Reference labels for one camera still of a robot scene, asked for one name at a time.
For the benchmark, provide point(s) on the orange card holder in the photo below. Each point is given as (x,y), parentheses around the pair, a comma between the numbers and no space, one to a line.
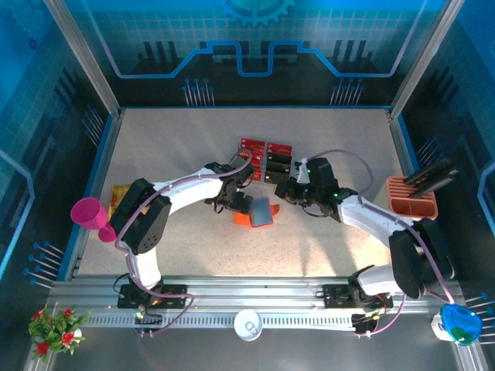
(241,221)

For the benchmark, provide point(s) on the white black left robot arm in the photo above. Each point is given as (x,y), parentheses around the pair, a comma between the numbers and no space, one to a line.
(185,189)

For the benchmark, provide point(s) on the pink plastic goblet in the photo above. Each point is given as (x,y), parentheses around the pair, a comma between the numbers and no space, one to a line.
(89,216)

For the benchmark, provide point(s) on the artificial plant red flowers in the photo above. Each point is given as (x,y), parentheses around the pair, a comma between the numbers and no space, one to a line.
(54,328)

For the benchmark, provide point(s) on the blue green globe ornament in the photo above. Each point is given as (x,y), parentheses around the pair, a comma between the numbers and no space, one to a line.
(460,320)

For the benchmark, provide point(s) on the black VIP card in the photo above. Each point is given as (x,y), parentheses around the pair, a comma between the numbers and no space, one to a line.
(277,167)
(276,178)
(278,157)

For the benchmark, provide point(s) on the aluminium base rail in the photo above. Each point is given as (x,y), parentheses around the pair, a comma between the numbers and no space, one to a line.
(251,290)

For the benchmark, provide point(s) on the yellow snack packet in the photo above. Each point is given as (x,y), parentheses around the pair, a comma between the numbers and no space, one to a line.
(118,195)

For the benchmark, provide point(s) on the clear acrylic card stand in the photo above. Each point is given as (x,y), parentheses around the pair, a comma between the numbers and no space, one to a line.
(265,162)

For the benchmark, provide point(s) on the red VIP card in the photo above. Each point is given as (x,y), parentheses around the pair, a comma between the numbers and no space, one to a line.
(279,152)
(279,145)
(258,168)
(253,143)
(258,160)
(258,152)
(257,175)

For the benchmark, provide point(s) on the orange white knife block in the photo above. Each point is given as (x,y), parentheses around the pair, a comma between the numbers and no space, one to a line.
(410,206)

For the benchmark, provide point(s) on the aluminium frame post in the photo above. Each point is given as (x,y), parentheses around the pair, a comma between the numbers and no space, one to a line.
(423,58)
(85,58)

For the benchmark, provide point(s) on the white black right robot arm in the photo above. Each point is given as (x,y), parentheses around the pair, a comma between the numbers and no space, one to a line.
(367,216)

